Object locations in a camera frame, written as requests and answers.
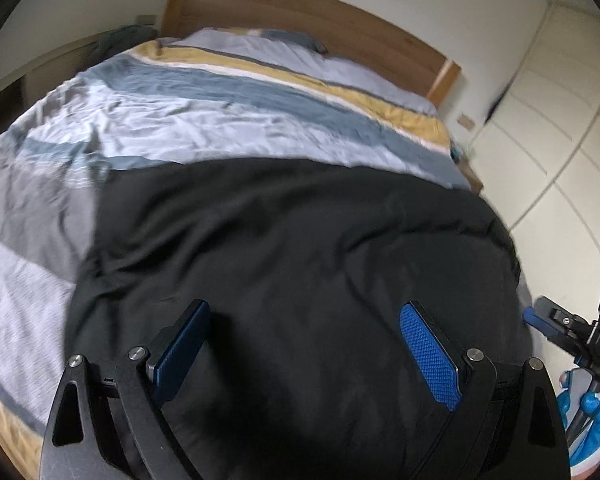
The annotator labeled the wall socket beside headboard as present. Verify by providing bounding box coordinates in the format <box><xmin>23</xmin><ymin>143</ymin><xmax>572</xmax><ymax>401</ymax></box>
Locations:
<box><xmin>456</xmin><ymin>114</ymin><xmax>475</xmax><ymax>131</ymax></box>

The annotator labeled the white open shelf unit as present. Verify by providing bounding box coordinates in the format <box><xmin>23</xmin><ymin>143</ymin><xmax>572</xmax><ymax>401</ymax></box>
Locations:
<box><xmin>0</xmin><ymin>29</ymin><xmax>112</xmax><ymax>134</ymax></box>

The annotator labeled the white wardrobe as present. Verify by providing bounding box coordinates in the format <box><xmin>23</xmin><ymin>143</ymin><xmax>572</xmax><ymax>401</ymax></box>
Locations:
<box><xmin>470</xmin><ymin>2</ymin><xmax>600</xmax><ymax>318</ymax></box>

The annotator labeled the black puffer jacket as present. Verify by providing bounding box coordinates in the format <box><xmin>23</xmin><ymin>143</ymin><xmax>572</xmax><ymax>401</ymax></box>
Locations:
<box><xmin>64</xmin><ymin>158</ymin><xmax>532</xmax><ymax>479</ymax></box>

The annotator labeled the wooden headboard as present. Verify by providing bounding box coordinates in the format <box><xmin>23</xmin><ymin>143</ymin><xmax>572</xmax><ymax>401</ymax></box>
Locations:
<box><xmin>160</xmin><ymin>0</ymin><xmax>462</xmax><ymax>106</ymax></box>

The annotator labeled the dark green clothes pile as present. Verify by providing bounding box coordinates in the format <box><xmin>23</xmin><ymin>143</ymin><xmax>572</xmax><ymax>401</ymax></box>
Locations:
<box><xmin>88</xmin><ymin>25</ymin><xmax>158</xmax><ymax>64</ymax></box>

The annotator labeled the striped duvet cover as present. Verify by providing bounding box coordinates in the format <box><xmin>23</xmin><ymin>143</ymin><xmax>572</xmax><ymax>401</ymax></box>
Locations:
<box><xmin>0</xmin><ymin>40</ymin><xmax>466</xmax><ymax>479</ymax></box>

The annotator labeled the light grey pillow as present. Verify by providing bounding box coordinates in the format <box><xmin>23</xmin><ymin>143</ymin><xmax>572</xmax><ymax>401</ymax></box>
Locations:
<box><xmin>170</xmin><ymin>27</ymin><xmax>438</xmax><ymax>117</ymax></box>

